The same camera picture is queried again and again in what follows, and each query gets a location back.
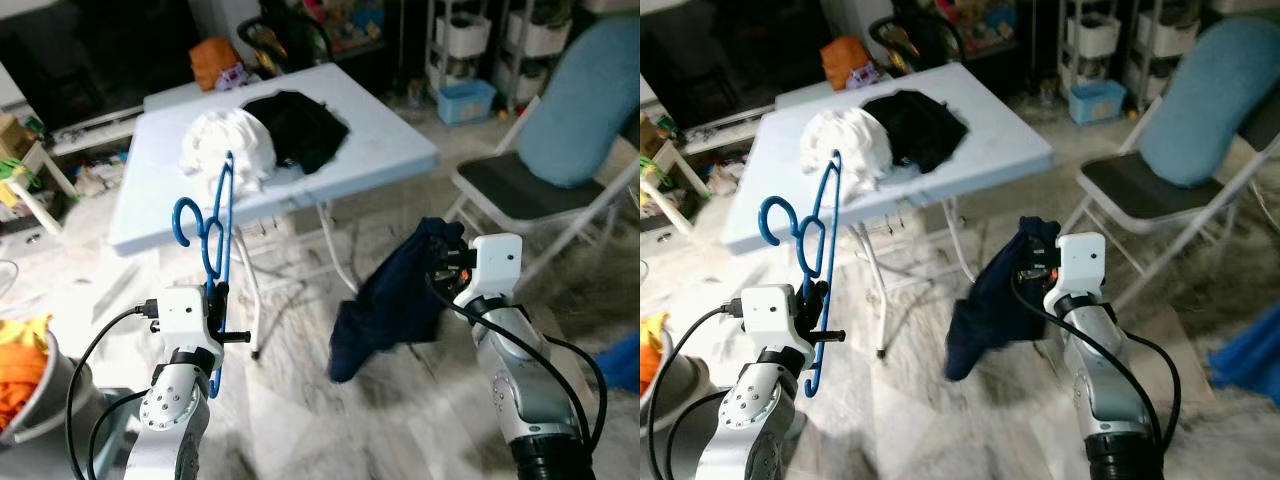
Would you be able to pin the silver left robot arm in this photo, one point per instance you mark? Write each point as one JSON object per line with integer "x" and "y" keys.
{"x": 745, "y": 410}
{"x": 170, "y": 410}

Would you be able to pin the light blue plastic basket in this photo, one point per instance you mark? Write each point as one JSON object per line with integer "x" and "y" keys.
{"x": 1095, "y": 103}
{"x": 465, "y": 103}

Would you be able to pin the brown cardboard box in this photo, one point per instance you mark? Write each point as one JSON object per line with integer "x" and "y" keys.
{"x": 15, "y": 135}
{"x": 648, "y": 135}

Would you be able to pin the orange bag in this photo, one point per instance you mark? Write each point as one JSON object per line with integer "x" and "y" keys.
{"x": 842, "y": 62}
{"x": 212, "y": 62}

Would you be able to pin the blue chair cushion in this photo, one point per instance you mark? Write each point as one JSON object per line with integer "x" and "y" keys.
{"x": 580, "y": 110}
{"x": 1210, "y": 110}

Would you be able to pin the navy blue garment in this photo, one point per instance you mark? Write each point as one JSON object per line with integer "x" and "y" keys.
{"x": 1000, "y": 300}
{"x": 400, "y": 300}

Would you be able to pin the large black television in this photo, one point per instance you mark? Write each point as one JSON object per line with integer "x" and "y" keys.
{"x": 100, "y": 50}
{"x": 720, "y": 50}

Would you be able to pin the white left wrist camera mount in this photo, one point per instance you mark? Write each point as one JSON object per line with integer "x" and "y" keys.
{"x": 180, "y": 315}
{"x": 765, "y": 315}

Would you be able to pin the grey laundry basket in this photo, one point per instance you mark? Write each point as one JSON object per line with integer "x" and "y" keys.
{"x": 680, "y": 400}
{"x": 55, "y": 400}

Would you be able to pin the low white shelf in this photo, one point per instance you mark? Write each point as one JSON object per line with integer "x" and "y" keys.
{"x": 100, "y": 130}
{"x": 730, "y": 130}

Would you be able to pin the white grey folding chair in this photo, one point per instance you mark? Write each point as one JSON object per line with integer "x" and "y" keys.
{"x": 1140, "y": 190}
{"x": 520, "y": 190}

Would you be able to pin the green cloth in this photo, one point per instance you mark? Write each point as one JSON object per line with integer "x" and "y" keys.
{"x": 652, "y": 175}
{"x": 20, "y": 175}

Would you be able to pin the black garment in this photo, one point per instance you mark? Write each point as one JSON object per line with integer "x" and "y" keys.
{"x": 915, "y": 130}
{"x": 300, "y": 130}

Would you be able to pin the white shelf trolley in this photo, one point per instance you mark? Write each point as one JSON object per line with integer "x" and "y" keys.
{"x": 1090, "y": 35}
{"x": 462, "y": 35}

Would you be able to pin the white shirt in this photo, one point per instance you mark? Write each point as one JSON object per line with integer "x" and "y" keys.
{"x": 845, "y": 140}
{"x": 225, "y": 140}

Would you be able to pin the blue plastic hanger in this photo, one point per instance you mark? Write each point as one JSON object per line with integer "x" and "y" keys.
{"x": 225, "y": 200}
{"x": 832, "y": 200}

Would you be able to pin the small white table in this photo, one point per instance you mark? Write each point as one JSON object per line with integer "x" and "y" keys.
{"x": 665, "y": 205}
{"x": 35, "y": 205}

